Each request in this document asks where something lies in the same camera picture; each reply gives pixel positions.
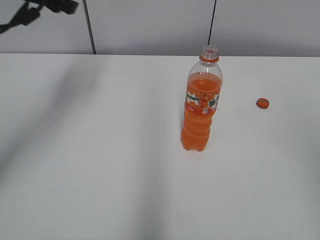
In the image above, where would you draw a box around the orange soda plastic bottle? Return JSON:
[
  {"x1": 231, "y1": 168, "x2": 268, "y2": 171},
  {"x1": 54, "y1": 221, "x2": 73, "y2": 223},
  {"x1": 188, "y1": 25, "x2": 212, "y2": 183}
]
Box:
[{"x1": 180, "y1": 45, "x2": 223, "y2": 152}]

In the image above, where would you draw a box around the orange bottle cap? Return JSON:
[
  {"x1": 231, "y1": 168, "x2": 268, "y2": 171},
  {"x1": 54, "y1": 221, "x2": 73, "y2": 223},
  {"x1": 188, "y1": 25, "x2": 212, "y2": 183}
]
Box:
[{"x1": 256, "y1": 98, "x2": 270, "y2": 109}]

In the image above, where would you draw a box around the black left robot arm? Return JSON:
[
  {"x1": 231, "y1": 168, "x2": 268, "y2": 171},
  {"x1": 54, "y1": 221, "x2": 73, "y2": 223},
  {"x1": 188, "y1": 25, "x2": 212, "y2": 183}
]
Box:
[{"x1": 0, "y1": 0, "x2": 79, "y2": 34}]

